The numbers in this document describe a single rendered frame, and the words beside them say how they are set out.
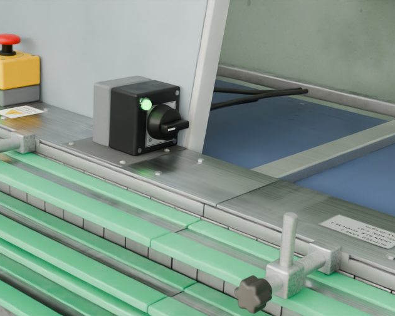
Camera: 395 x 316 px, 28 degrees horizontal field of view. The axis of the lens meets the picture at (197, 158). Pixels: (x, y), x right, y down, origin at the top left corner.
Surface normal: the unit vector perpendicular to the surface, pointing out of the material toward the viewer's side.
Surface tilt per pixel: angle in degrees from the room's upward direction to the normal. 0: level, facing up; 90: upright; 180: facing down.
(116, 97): 0
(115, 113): 0
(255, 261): 90
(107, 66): 0
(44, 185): 90
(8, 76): 90
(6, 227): 90
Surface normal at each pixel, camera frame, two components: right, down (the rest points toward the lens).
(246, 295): -0.66, 0.20
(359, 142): 0.06, -0.95
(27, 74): 0.75, 0.25
